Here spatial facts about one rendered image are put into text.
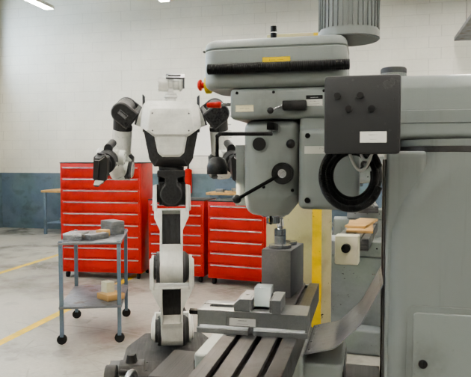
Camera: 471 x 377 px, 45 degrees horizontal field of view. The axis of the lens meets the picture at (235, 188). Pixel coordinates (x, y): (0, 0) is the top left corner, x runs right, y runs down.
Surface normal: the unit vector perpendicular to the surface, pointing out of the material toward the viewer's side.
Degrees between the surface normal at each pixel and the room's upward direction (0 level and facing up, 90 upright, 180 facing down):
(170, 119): 90
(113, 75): 90
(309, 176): 90
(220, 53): 90
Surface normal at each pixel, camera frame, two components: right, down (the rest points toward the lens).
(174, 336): 0.10, 0.33
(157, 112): 0.10, 0.05
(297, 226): -0.23, 0.05
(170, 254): 0.09, -0.36
